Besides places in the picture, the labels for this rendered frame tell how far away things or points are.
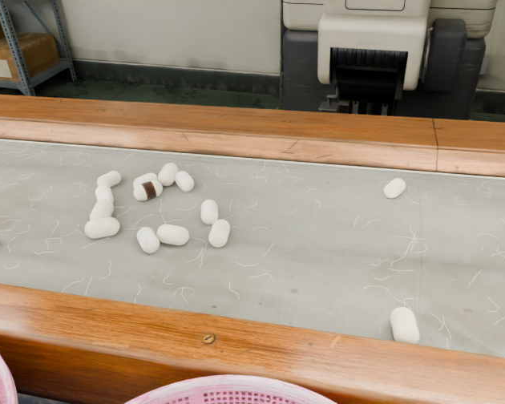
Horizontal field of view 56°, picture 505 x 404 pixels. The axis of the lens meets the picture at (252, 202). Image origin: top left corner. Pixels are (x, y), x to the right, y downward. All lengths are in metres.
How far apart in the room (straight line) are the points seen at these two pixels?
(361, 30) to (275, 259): 0.68
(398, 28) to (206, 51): 1.89
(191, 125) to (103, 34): 2.45
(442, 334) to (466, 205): 0.20
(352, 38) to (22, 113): 0.66
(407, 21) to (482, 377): 0.81
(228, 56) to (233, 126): 2.10
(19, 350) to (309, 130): 0.45
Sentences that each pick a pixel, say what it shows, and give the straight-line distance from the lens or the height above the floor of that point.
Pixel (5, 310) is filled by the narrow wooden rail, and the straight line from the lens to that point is 0.48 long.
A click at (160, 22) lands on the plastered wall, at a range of 2.92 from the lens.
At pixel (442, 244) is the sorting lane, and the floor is 0.74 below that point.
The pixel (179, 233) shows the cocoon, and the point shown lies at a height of 0.76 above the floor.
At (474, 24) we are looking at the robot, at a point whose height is 0.73.
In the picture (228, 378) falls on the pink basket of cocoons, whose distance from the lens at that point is 0.37.
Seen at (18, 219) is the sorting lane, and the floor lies 0.74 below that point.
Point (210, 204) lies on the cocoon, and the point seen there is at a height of 0.76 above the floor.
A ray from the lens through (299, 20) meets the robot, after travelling 1.41.
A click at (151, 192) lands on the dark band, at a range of 0.60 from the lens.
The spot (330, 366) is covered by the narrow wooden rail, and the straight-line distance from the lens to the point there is 0.39.
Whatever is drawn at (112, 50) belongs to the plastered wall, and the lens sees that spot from 3.15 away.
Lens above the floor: 1.08
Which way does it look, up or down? 35 degrees down
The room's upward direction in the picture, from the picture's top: 3 degrees counter-clockwise
